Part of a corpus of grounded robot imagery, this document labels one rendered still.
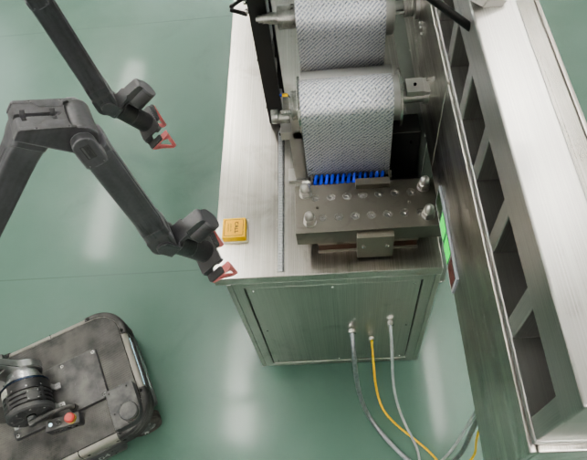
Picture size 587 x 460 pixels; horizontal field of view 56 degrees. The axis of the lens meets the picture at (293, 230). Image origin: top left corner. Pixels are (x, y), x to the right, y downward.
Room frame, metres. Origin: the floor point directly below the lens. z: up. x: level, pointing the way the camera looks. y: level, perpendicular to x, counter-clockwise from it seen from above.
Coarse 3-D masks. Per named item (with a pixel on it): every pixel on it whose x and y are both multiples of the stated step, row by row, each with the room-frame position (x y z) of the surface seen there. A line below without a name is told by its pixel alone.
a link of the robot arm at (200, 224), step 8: (192, 216) 0.73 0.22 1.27; (200, 216) 0.73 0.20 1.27; (208, 216) 0.74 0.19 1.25; (176, 224) 0.74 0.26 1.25; (184, 224) 0.72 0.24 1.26; (192, 224) 0.72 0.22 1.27; (200, 224) 0.71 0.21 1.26; (208, 224) 0.71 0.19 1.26; (216, 224) 0.73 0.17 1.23; (176, 232) 0.72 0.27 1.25; (184, 232) 0.70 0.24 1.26; (192, 232) 0.71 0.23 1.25; (200, 232) 0.71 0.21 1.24; (208, 232) 0.71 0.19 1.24; (176, 240) 0.70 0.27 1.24; (200, 240) 0.70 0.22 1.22; (160, 248) 0.66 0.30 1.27; (168, 248) 0.67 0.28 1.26; (176, 248) 0.67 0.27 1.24
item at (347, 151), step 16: (304, 144) 0.98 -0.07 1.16; (320, 144) 0.97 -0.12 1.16; (336, 144) 0.96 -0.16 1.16; (352, 144) 0.96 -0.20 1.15; (368, 144) 0.95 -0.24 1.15; (384, 144) 0.94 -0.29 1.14; (320, 160) 0.97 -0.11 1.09; (336, 160) 0.96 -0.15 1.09; (352, 160) 0.96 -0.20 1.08; (368, 160) 0.95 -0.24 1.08; (384, 160) 0.94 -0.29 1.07
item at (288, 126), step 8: (280, 120) 1.07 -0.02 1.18; (288, 120) 1.06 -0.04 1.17; (296, 120) 1.05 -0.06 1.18; (280, 128) 1.08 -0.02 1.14; (288, 128) 1.07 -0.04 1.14; (296, 128) 1.05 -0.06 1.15; (288, 136) 1.05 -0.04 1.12; (296, 136) 1.05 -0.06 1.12; (296, 144) 1.06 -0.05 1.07; (296, 152) 1.06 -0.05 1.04; (304, 152) 1.06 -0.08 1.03; (296, 160) 1.06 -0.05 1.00; (304, 160) 1.06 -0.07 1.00; (296, 168) 1.06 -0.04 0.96; (304, 168) 1.06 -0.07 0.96; (288, 176) 1.07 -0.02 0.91; (296, 176) 1.06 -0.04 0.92; (304, 176) 1.06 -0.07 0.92
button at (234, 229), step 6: (228, 222) 0.94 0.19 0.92; (234, 222) 0.93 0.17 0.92; (240, 222) 0.93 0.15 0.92; (228, 228) 0.91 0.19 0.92; (234, 228) 0.91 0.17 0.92; (240, 228) 0.91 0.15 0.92; (222, 234) 0.90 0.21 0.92; (228, 234) 0.89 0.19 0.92; (234, 234) 0.89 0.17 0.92; (240, 234) 0.89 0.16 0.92; (228, 240) 0.88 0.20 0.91; (234, 240) 0.88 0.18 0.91; (240, 240) 0.88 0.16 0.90
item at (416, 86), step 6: (408, 78) 1.02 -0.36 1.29; (414, 78) 1.02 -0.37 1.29; (420, 78) 1.01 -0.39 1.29; (408, 84) 1.00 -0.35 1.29; (414, 84) 0.99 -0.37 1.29; (420, 84) 0.99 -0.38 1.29; (426, 84) 0.99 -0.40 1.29; (408, 90) 0.98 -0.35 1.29; (414, 90) 0.98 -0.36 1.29; (420, 90) 0.97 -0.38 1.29; (426, 90) 0.97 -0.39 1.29; (408, 96) 0.97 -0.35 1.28
